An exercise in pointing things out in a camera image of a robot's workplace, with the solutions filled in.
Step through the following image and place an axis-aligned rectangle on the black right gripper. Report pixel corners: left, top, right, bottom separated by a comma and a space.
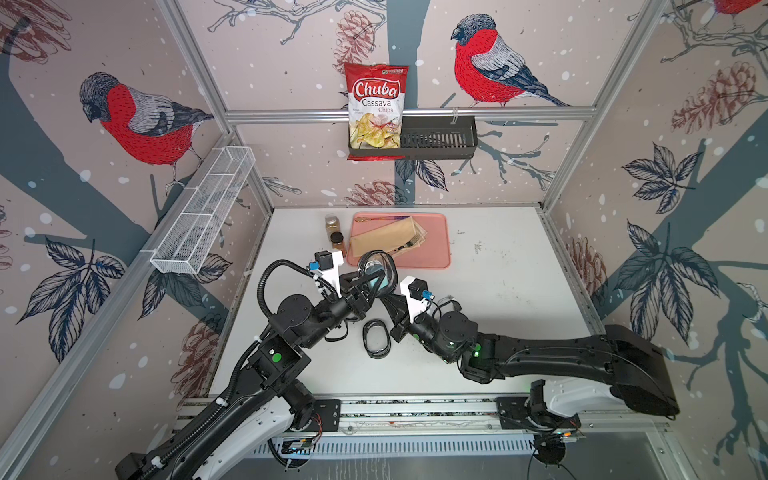
380, 292, 458, 369

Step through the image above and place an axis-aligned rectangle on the black cable with charger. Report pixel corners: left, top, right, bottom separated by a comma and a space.
356, 250, 400, 301

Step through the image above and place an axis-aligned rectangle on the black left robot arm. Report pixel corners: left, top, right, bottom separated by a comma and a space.
115, 252, 385, 479

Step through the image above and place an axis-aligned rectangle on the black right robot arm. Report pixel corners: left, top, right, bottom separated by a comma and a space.
381, 294, 680, 429

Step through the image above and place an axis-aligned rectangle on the brown spice bottle black cap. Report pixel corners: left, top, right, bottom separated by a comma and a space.
330, 231, 347, 257

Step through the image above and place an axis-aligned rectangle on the pink plastic tray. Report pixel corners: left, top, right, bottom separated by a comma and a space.
346, 211, 451, 269

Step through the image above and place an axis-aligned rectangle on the tan spice jar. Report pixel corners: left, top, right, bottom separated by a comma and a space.
325, 215, 340, 236

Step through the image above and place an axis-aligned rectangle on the red cassava chips bag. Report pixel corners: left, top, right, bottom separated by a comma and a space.
344, 63, 409, 160

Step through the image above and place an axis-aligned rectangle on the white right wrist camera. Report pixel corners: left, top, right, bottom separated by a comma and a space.
400, 276, 434, 323

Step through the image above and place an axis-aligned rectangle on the black coiled cable front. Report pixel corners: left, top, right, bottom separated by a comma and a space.
362, 318, 394, 360

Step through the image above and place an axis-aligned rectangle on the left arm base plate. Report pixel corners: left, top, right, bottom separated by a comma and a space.
267, 398, 342, 436

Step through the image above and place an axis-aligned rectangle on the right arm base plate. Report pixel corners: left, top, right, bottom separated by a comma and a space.
495, 396, 581, 433

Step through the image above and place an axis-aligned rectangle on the black wall basket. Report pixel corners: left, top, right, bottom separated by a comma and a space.
349, 116, 478, 161

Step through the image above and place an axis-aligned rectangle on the white wire mesh basket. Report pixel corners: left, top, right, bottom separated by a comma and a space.
150, 146, 255, 275

